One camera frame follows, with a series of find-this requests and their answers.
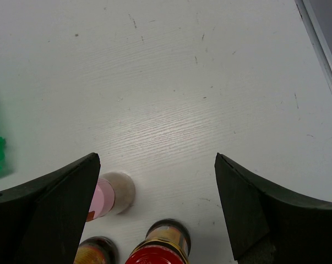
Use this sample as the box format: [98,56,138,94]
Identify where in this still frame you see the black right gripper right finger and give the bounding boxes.
[215,154,332,263]

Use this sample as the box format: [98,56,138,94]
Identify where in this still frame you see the red cap sauce jar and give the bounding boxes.
[126,218,191,264]
[73,236,119,264]

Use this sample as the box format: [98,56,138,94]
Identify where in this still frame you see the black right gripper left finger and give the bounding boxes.
[0,153,101,263]

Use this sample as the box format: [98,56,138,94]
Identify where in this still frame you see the pink cap spice jar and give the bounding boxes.
[86,172,136,222]

